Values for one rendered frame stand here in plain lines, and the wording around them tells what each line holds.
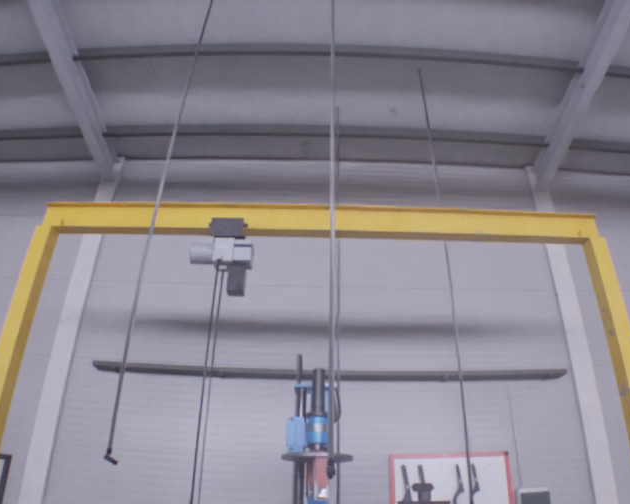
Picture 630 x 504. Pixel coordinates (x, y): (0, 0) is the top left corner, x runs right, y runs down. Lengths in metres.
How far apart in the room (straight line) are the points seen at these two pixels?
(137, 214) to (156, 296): 2.46
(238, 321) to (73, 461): 2.74
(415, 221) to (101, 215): 2.92
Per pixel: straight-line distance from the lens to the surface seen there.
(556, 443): 6.75
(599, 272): 4.72
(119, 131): 7.97
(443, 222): 4.47
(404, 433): 6.14
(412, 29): 6.69
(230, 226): 4.23
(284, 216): 4.35
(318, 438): 3.95
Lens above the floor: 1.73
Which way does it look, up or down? 29 degrees up
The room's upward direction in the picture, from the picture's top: 1 degrees clockwise
